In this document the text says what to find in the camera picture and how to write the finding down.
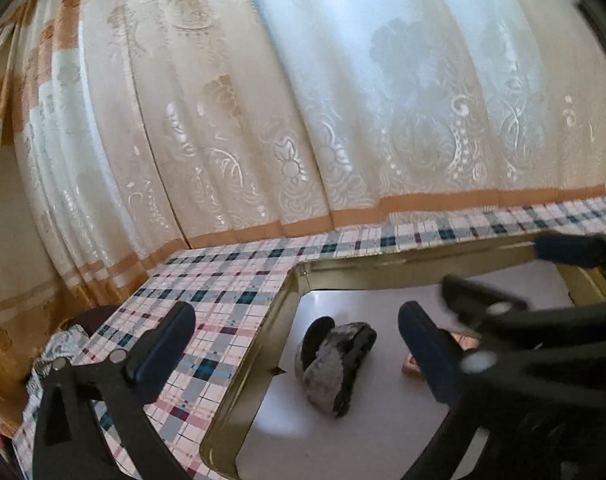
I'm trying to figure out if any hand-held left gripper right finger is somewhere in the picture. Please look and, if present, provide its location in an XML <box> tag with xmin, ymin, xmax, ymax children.
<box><xmin>398</xmin><ymin>301</ymin><xmax>606</xmax><ymax>480</ymax></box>

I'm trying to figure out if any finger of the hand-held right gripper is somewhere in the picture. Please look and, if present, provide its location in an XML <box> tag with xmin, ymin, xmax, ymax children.
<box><xmin>442</xmin><ymin>274</ymin><xmax>606</xmax><ymax>356</ymax></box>
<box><xmin>533</xmin><ymin>230</ymin><xmax>606</xmax><ymax>272</ymax></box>

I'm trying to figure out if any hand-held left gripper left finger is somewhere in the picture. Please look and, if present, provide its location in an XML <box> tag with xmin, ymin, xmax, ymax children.
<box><xmin>30</xmin><ymin>301</ymin><xmax>198</xmax><ymax>480</ymax></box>

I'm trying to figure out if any wooden bristle brush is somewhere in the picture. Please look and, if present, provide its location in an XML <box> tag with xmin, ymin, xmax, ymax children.
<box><xmin>400</xmin><ymin>327</ymin><xmax>484</xmax><ymax>378</ymax></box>

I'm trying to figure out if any grey speckled black object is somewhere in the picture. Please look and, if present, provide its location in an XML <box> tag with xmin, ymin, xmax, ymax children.
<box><xmin>294</xmin><ymin>316</ymin><xmax>378</xmax><ymax>418</ymax></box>

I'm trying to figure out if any gold tin box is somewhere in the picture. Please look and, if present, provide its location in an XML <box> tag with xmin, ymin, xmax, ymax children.
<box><xmin>200</xmin><ymin>232</ymin><xmax>606</xmax><ymax>480</ymax></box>

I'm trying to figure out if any plaid tablecloth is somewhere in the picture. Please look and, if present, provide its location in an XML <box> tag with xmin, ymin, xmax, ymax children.
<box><xmin>13</xmin><ymin>192</ymin><xmax>606</xmax><ymax>480</ymax></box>

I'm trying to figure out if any dark brown round stool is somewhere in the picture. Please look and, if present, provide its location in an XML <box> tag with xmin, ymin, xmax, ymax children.
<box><xmin>58</xmin><ymin>305</ymin><xmax>118</xmax><ymax>342</ymax></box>

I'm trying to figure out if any white lace cloth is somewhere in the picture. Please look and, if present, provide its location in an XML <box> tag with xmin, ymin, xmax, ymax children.
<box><xmin>20</xmin><ymin>325</ymin><xmax>91</xmax><ymax>431</ymax></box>

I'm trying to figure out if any cream floral curtain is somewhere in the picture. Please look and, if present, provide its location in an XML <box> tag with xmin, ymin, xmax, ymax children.
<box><xmin>0</xmin><ymin>0</ymin><xmax>606</xmax><ymax>441</ymax></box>

